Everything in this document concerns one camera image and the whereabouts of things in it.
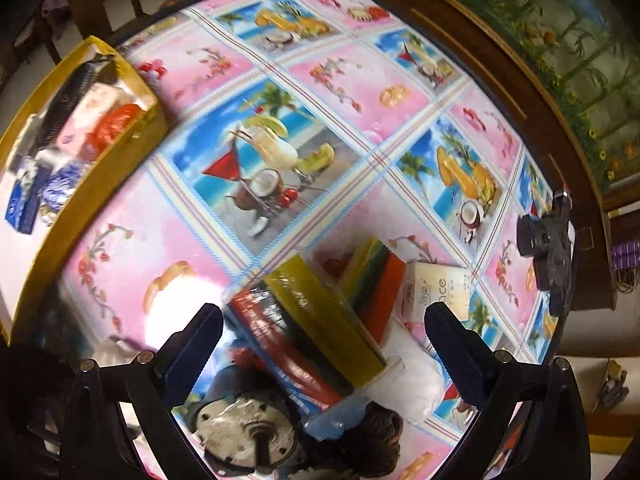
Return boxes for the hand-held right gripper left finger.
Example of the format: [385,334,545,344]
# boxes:
[59,302,224,480]

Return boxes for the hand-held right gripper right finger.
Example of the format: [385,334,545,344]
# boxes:
[424,302,591,480]

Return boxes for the rainbow coloured sponge stack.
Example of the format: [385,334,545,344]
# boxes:
[340,237,407,336]

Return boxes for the electric motor red label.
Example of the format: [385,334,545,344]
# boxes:
[192,390,306,480]

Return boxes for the dark tools on shelf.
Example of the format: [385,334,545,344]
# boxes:
[597,360,632,411]

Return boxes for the printed tablecloth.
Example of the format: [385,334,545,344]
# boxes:
[0,0,576,480]

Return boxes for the blue tissue pack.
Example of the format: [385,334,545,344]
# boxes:
[5,165,51,235]

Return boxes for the fish tank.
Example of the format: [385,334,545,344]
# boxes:
[395,0,640,196]

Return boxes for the white tissue pack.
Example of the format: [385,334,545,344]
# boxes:
[397,261,472,327]

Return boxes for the pink rose tissue pack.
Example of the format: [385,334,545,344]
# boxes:
[60,82,126,146]

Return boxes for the white plastic bag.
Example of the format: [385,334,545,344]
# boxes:
[360,320,447,422]

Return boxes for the red striped plastic packet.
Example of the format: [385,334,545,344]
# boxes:
[225,287,351,411]

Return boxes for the blue white patterned packet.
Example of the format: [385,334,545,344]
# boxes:
[42,162,87,224]

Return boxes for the black plastic device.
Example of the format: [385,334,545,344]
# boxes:
[516,191,577,317]

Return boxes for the purple bottles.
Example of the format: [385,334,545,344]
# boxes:
[611,241,640,272]

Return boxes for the dark brown furry toy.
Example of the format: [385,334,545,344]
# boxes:
[310,402,404,479]

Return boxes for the olive yellow packet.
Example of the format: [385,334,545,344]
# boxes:
[263,254,388,392]

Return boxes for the orange plastic bag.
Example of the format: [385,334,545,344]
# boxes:
[90,104,144,149]

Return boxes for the black plastic packet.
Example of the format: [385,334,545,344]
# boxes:
[37,52,119,146]

